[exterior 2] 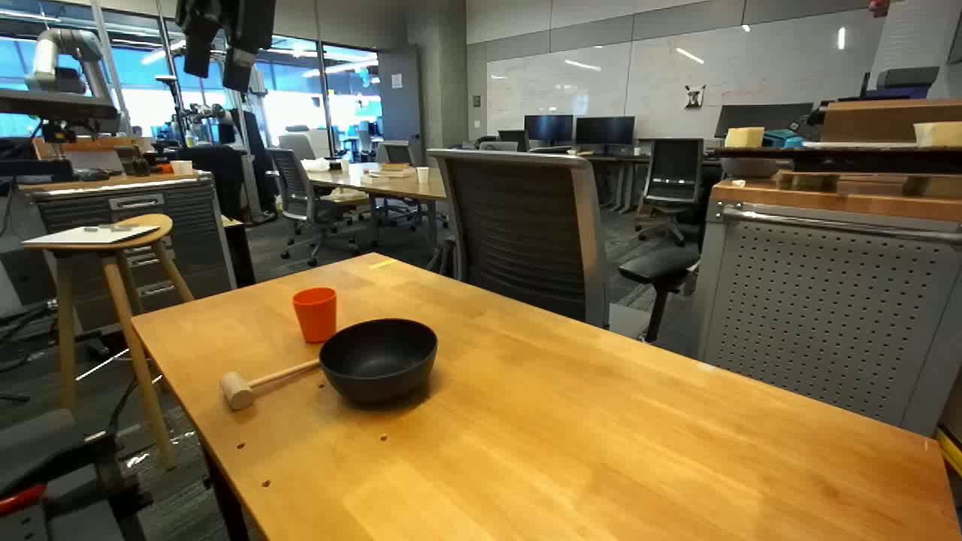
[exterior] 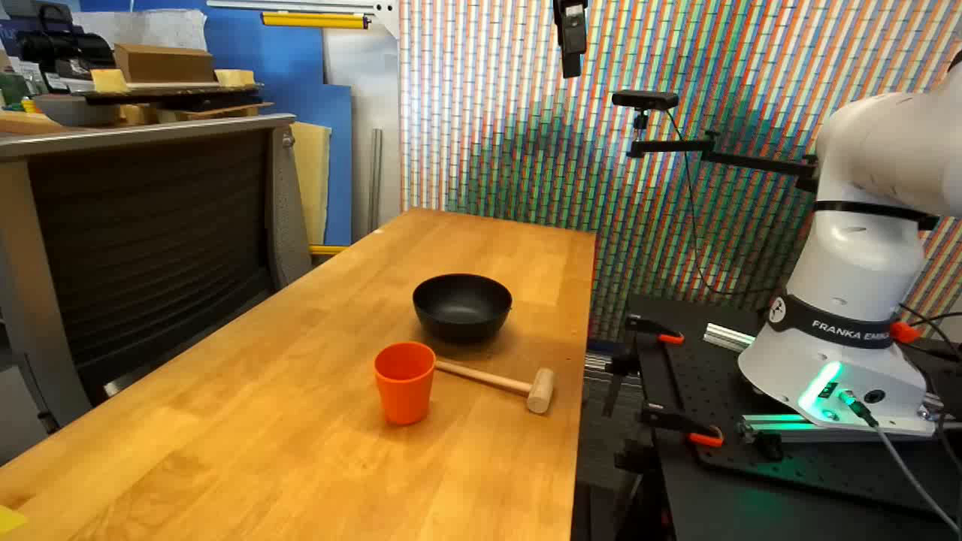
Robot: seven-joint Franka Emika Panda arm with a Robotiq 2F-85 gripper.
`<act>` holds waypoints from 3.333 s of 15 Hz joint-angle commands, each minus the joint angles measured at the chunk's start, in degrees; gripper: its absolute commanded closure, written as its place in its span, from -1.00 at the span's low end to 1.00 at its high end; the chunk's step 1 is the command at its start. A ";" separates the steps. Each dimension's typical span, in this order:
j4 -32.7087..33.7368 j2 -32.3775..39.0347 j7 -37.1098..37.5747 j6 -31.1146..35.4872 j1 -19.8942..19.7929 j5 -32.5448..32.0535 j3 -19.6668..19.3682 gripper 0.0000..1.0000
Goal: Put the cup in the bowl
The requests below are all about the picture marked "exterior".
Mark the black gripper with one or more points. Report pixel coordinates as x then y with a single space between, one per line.
571 20

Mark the orange plastic cup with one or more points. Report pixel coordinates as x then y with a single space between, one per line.
402 385

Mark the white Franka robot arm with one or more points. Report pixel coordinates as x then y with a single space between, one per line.
859 258

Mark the black bowl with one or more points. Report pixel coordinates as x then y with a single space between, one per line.
462 307

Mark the iridescent patterned backdrop panel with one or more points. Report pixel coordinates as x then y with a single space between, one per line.
721 60

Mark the white panel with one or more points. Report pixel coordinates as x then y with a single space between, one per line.
370 121

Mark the yellow spirit level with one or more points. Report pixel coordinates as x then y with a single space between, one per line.
314 20

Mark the blue board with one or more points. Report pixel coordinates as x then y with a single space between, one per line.
289 69

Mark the tan wooden board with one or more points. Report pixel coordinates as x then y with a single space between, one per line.
309 180

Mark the wooden mallet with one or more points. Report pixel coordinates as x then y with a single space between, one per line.
499 381

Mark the yellow foam sheet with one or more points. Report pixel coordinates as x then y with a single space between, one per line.
233 80

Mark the brown cardboard box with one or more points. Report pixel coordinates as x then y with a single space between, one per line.
164 65

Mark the black equipment on cart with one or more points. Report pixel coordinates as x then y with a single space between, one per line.
61 42

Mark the yellow sticky note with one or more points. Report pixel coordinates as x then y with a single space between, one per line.
6 517

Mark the black external camera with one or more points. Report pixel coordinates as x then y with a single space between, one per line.
643 99

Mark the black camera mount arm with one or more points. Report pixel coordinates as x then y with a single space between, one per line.
721 150

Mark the short silver aluminium rail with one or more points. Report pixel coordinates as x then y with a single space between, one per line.
726 336

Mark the long aluminium base rail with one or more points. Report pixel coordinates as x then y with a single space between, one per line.
782 424

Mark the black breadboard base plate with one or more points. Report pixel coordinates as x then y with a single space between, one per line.
761 482

